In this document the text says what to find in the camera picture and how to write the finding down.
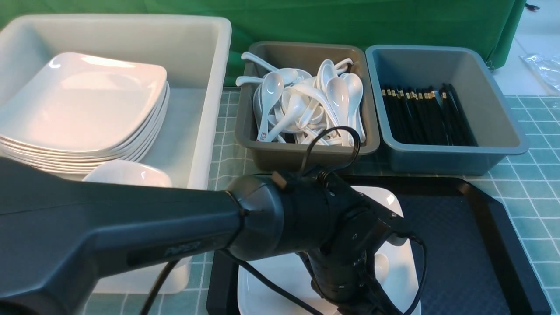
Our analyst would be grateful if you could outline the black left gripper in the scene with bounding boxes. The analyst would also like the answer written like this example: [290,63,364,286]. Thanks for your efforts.
[307,192,414,315]

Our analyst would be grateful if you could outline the large white square plate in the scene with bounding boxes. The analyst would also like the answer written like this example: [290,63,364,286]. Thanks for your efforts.
[238,186,418,315]

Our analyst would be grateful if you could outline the white ceramic soup spoon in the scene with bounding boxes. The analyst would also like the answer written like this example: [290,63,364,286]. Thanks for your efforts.
[374,253,389,284]

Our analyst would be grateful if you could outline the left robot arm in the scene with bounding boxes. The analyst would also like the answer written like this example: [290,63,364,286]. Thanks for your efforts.
[1,157,414,315]

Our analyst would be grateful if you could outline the black plastic serving tray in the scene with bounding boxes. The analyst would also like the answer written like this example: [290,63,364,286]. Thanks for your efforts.
[206,175,552,315]

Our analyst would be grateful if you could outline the pile of white soup spoons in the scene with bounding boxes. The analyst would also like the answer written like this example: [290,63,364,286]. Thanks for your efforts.
[235,52,366,146]

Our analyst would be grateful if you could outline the bundle of black chopsticks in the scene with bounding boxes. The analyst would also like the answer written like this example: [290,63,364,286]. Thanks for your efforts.
[381,84,478,146]

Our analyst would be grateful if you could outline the green checkered tablecloth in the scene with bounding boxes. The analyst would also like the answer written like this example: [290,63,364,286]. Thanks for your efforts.
[78,87,560,315]

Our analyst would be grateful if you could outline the grey-blue plastic chopstick bin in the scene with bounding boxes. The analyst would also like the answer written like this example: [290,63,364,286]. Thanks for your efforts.
[366,45,529,175]

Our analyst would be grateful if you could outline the stack of small white bowls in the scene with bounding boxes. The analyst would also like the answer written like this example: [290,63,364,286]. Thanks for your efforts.
[82,160,173,188]

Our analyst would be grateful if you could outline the large white plastic tub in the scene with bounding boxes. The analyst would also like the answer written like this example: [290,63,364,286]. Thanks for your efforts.
[0,14,232,294]

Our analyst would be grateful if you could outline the green backdrop cloth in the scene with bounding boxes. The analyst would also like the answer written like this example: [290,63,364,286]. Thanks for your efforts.
[0,0,525,86]

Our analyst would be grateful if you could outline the clear plastic bag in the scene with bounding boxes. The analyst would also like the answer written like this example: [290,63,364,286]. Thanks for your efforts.
[520,54,560,96]

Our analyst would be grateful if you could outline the stack of white square plates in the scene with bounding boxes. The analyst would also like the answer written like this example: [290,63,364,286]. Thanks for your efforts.
[0,52,170,175]

